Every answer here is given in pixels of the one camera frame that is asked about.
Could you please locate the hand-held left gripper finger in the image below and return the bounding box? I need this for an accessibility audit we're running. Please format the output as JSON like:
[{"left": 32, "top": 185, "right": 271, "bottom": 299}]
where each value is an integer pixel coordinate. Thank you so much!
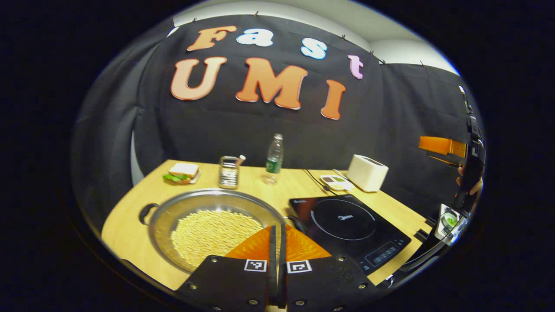
[
  {"left": 277, "top": 224, "right": 384, "bottom": 312},
  {"left": 173, "top": 224, "right": 278, "bottom": 312}
]

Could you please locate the pile of soybeans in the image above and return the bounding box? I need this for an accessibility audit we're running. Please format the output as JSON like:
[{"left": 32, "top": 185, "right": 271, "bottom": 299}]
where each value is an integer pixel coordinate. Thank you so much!
[{"left": 170, "top": 209, "right": 265, "bottom": 268}]

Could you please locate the black induction cooktop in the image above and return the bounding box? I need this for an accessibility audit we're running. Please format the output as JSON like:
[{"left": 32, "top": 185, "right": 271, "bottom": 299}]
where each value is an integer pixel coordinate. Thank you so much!
[{"left": 289, "top": 194, "right": 412, "bottom": 276}]

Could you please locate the steel pot with black handles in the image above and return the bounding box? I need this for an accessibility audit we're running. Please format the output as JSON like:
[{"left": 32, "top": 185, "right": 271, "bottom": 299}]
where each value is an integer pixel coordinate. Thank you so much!
[{"left": 138, "top": 188, "right": 306, "bottom": 274}]

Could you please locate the white side shelf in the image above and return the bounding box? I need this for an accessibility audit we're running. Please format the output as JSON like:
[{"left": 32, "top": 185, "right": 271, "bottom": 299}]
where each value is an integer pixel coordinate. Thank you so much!
[{"left": 434, "top": 203, "right": 470, "bottom": 241}]

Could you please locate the white toaster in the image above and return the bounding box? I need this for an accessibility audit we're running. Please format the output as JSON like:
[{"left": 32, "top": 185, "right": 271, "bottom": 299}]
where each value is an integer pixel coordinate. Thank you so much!
[{"left": 346, "top": 154, "right": 389, "bottom": 193}]

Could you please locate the white divided dish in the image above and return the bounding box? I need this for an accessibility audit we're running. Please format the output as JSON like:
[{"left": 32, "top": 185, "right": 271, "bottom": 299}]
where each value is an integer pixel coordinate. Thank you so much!
[{"left": 320, "top": 174, "right": 355, "bottom": 192}]

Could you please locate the clear plastic water bottle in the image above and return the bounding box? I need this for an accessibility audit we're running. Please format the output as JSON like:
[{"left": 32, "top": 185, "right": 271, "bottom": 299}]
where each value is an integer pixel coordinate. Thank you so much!
[{"left": 263, "top": 133, "right": 285, "bottom": 185}]

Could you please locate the sandwich with lettuce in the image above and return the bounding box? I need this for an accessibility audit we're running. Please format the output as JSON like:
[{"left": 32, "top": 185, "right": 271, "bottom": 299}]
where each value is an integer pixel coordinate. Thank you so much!
[{"left": 163, "top": 162, "right": 202, "bottom": 185}]

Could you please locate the black power cable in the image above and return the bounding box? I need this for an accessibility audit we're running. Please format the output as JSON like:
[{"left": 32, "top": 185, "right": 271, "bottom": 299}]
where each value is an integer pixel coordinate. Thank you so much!
[{"left": 302, "top": 169, "right": 332, "bottom": 195}]

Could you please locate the steel wire utensil holder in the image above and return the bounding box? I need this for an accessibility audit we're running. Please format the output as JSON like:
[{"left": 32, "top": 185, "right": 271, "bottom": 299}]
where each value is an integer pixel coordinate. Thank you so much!
[{"left": 218, "top": 156, "right": 240, "bottom": 190}]

